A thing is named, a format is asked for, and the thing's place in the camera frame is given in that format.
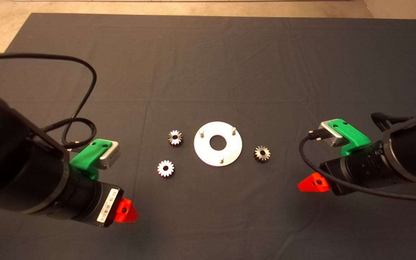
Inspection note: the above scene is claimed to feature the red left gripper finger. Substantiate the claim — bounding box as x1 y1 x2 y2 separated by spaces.
116 199 138 223

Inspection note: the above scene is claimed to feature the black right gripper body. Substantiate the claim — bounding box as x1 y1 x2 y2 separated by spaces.
319 143 386 196

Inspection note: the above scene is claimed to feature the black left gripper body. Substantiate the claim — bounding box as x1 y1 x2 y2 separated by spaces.
61 169 124 228

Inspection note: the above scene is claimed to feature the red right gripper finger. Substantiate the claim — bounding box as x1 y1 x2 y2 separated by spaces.
298 173 330 193

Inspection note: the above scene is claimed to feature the steel planetary gear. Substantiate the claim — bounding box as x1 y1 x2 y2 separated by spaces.
157 160 175 178
168 130 183 147
253 146 271 163

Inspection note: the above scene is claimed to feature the round metal carrier plate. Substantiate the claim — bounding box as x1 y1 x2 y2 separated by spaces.
194 121 243 167

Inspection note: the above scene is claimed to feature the dark table cloth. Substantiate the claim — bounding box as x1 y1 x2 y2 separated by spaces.
0 13 416 260

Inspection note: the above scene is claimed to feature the thin black right camera cable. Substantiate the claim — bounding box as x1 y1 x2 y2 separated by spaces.
298 128 416 202

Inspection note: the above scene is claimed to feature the green right camera mount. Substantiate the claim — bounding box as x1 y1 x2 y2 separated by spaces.
328 119 371 157

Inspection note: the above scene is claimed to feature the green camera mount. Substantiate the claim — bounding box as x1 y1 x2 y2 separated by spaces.
70 139 113 181
328 119 371 157

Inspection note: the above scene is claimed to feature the silver right camera box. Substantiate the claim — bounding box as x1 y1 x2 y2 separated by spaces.
320 121 346 147

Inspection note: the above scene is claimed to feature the silver camera box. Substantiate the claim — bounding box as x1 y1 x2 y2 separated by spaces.
320 121 346 147
99 141 121 170

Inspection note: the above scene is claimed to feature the green left camera mount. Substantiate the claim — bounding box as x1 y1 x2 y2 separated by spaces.
70 139 113 181

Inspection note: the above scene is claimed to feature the silver left camera box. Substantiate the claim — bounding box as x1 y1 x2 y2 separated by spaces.
99 141 121 170

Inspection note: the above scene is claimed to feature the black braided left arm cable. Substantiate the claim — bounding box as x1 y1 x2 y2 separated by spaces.
44 118 96 149

